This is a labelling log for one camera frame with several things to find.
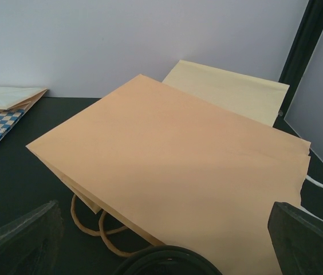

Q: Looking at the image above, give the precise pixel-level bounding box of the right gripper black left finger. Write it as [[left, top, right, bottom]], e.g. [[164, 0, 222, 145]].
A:
[[0, 201, 64, 274]]

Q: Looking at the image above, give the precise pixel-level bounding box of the right black frame post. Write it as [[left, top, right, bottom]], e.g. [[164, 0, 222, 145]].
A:
[[277, 0, 323, 85]]

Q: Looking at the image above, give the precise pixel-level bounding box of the black lid stack left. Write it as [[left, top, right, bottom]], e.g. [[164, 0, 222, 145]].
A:
[[114, 245, 222, 275]]

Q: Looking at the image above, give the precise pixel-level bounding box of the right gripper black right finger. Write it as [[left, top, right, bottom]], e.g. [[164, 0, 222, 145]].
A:
[[267, 202, 323, 274]]

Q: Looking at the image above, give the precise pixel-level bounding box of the tan flat paper bag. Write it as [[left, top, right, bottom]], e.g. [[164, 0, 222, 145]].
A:
[[163, 60, 289, 127]]

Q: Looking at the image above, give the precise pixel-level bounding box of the orange flat bag right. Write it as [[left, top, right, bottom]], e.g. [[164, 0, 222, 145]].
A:
[[28, 75, 310, 274]]

